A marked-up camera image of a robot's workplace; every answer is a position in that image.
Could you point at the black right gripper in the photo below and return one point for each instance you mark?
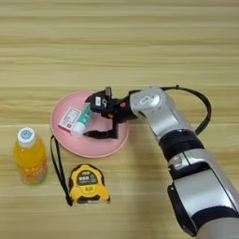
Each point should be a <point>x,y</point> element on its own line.
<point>122,110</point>

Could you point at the teal tube white cap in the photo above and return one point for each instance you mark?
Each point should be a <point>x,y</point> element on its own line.
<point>81,123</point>

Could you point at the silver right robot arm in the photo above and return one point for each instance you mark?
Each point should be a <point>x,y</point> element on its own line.
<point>186,130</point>

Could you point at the pink round plate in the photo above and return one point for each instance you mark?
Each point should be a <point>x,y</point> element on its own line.
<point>93,144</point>

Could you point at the orange juice bottle white cap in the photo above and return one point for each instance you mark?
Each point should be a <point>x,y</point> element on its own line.
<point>29,155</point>

